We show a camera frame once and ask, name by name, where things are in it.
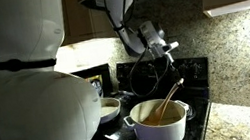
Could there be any yellow black snack bag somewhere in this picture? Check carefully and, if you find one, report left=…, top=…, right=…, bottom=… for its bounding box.
left=85, top=74, right=107, bottom=101

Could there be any brown upper cabinet plain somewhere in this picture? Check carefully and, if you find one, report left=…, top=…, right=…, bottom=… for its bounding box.
left=54, top=0, right=121, bottom=49

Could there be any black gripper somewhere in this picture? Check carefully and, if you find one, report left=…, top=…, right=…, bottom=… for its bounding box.
left=165, top=55, right=186, bottom=89

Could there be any black microwave oven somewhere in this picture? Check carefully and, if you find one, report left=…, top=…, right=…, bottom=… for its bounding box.
left=69, top=62, right=116, bottom=104

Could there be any wooden spoon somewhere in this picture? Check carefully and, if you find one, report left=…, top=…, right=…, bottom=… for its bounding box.
left=138, top=77, right=192, bottom=128

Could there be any white bowl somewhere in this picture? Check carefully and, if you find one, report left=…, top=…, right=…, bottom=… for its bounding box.
left=95, top=94, right=125, bottom=126

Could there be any black strap around robot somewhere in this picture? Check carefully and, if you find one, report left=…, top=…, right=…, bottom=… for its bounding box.
left=0, top=48, right=58, bottom=76

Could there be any range hood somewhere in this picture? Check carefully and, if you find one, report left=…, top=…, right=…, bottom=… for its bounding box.
left=77, top=0, right=114, bottom=19

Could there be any white pot with handles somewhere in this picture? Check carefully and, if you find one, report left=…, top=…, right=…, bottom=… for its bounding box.
left=120, top=92, right=196, bottom=140

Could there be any black electric stove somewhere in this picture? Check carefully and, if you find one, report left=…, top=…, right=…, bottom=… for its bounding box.
left=71, top=48, right=222, bottom=140

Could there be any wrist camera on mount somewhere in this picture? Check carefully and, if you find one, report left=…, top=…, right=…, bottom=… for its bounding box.
left=160, top=40, right=182, bottom=64

